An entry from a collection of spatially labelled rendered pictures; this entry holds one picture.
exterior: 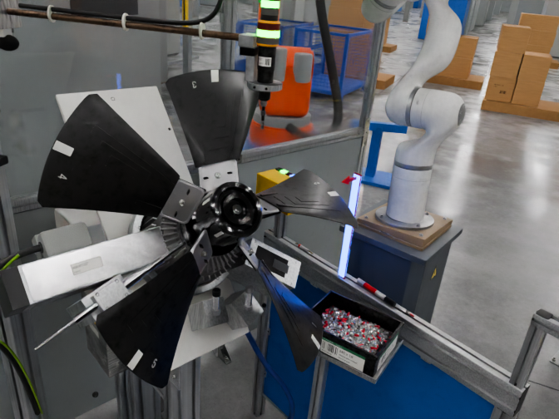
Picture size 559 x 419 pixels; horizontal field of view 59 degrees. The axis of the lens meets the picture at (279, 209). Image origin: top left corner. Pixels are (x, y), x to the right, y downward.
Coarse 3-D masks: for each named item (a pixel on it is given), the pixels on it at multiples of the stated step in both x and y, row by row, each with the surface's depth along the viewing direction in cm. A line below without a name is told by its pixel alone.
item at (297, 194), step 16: (304, 176) 128; (272, 192) 117; (288, 192) 118; (304, 192) 120; (320, 192) 123; (288, 208) 110; (304, 208) 113; (320, 208) 116; (336, 208) 120; (352, 224) 118
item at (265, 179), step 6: (258, 174) 158; (264, 174) 158; (270, 174) 158; (276, 174) 159; (282, 174) 159; (258, 180) 159; (264, 180) 157; (270, 180) 154; (276, 180) 154; (282, 180) 154; (258, 186) 160; (264, 186) 157; (270, 186) 155; (258, 192) 160
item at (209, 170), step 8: (232, 160) 106; (200, 168) 108; (208, 168) 108; (216, 168) 107; (224, 168) 107; (232, 168) 106; (200, 176) 108; (208, 176) 107; (224, 176) 106; (232, 176) 106; (200, 184) 107; (208, 184) 107; (216, 184) 106; (208, 192) 106
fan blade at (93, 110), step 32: (96, 96) 89; (64, 128) 88; (96, 128) 89; (128, 128) 91; (64, 160) 89; (96, 160) 90; (128, 160) 92; (160, 160) 94; (64, 192) 90; (96, 192) 93; (128, 192) 95; (160, 192) 97
